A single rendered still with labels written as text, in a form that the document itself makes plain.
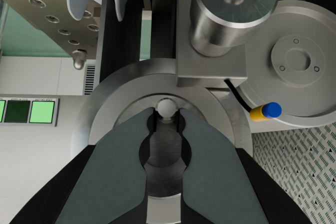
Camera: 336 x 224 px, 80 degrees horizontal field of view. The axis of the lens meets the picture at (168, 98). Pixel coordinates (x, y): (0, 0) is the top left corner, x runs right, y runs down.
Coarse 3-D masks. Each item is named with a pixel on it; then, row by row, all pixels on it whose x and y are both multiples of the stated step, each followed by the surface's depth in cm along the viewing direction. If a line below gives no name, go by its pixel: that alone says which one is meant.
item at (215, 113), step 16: (144, 80) 17; (160, 80) 17; (112, 96) 16; (128, 96) 16; (192, 96) 16; (208, 96) 16; (112, 112) 16; (208, 112) 16; (224, 112) 16; (96, 128) 16; (224, 128) 16; (160, 208) 15; (176, 208) 15
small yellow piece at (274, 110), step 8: (224, 80) 14; (232, 88) 14; (240, 96) 14; (264, 104) 11; (272, 104) 11; (256, 112) 12; (264, 112) 11; (272, 112) 11; (280, 112) 11; (256, 120) 12
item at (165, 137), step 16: (144, 96) 15; (160, 96) 15; (176, 96) 15; (128, 112) 15; (192, 112) 15; (112, 128) 15; (160, 128) 15; (160, 144) 14; (176, 144) 15; (160, 160) 15; (176, 160) 15; (160, 176) 14; (176, 176) 14; (160, 192) 14; (176, 192) 14
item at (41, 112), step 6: (36, 102) 49; (42, 102) 49; (48, 102) 50; (36, 108) 49; (42, 108) 49; (48, 108) 49; (36, 114) 49; (42, 114) 49; (48, 114) 49; (30, 120) 49; (36, 120) 49; (42, 120) 49; (48, 120) 49
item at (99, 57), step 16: (112, 0) 22; (128, 0) 31; (112, 16) 22; (128, 16) 31; (112, 32) 22; (128, 32) 31; (112, 48) 22; (128, 48) 31; (96, 64) 18; (112, 64) 22; (96, 80) 18
